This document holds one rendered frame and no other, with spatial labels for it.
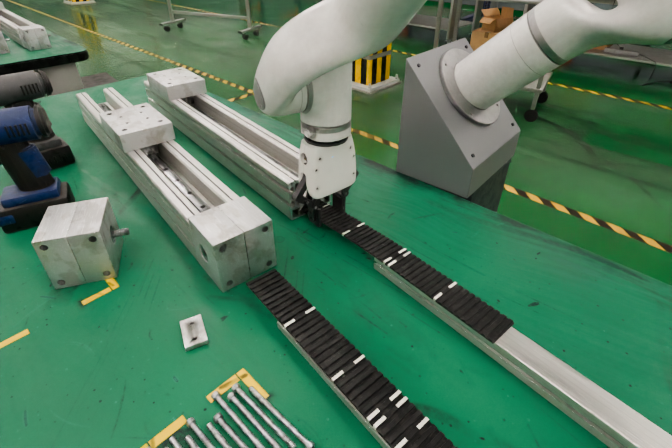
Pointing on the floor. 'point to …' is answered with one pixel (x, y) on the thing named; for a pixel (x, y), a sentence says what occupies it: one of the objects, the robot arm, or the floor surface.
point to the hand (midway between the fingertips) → (327, 209)
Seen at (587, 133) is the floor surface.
